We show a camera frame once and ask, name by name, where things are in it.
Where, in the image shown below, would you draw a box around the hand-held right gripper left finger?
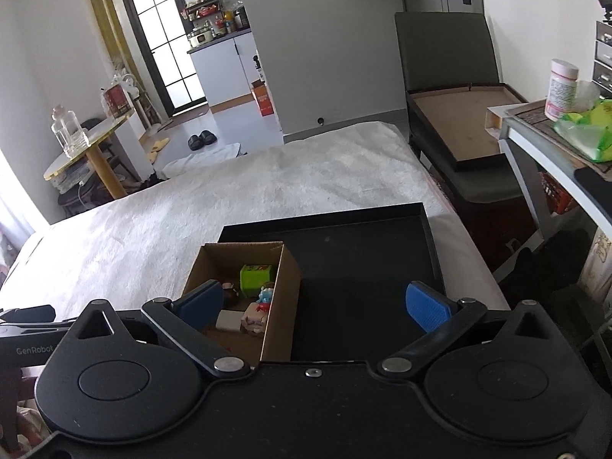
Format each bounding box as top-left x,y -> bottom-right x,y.
67,279 -> 252,380

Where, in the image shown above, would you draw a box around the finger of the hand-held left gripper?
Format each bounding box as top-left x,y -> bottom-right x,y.
0,304 -> 57,325

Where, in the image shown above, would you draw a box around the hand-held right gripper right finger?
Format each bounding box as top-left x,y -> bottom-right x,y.
377,280 -> 561,378

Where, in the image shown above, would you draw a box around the white wall charger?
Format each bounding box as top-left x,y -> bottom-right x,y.
216,309 -> 244,333

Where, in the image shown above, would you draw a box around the black tray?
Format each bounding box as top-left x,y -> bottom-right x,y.
217,203 -> 448,362

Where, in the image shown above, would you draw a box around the brown cardboard box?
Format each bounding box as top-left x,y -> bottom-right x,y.
181,241 -> 303,363

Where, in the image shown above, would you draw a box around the green cube toy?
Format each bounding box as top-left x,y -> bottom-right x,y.
239,264 -> 277,299

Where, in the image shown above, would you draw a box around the patterned cloth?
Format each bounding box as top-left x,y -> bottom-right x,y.
16,400 -> 51,451

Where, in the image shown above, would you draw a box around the dark red cabinet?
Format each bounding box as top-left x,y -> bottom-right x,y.
433,172 -> 539,274

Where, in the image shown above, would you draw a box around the white blanket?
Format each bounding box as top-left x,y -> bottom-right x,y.
0,120 -> 511,328

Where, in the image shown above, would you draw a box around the black bag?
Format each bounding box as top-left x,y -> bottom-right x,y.
496,228 -> 594,308

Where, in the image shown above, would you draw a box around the white floor towel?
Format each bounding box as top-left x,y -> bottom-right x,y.
161,143 -> 241,179

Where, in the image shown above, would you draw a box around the yellow slippers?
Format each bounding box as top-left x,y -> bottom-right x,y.
147,137 -> 171,166

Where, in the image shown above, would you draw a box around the round wooden table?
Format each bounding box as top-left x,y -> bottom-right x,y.
43,109 -> 136,200

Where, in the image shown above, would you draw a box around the clear glass bottle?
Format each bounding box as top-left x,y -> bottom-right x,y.
50,104 -> 92,160

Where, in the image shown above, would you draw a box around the white desk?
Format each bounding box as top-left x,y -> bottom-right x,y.
485,99 -> 612,297

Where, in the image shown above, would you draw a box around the orange carton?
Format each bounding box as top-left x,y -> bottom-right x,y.
251,81 -> 276,117

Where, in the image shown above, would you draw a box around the red tin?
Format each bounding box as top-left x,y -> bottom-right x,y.
102,83 -> 130,118

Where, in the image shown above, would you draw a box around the white kitchen cabinet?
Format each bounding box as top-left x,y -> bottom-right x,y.
186,29 -> 262,107

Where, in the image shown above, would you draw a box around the green plastic bag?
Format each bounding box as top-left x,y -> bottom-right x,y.
553,98 -> 612,163

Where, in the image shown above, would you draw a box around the pink and white jar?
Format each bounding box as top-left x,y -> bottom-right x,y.
544,58 -> 581,122

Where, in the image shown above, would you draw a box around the grey chair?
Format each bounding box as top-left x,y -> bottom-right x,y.
394,11 -> 527,207

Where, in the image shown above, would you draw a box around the black framed glass door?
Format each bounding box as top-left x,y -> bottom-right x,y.
119,0 -> 210,116

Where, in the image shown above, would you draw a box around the grey drawer organiser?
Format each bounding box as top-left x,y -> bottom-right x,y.
591,18 -> 612,99

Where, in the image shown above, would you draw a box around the black picture frame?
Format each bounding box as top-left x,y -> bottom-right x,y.
406,82 -> 529,173

